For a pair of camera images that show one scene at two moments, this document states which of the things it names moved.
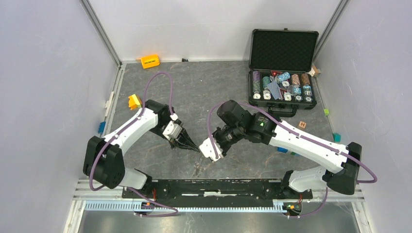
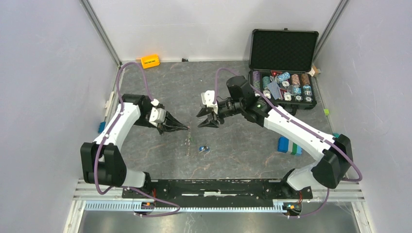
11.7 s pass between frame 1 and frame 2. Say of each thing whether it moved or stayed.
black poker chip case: stayed
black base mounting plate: stayed
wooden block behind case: stayed
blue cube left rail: stayed
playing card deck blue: stayed
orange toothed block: stayed
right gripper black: moved
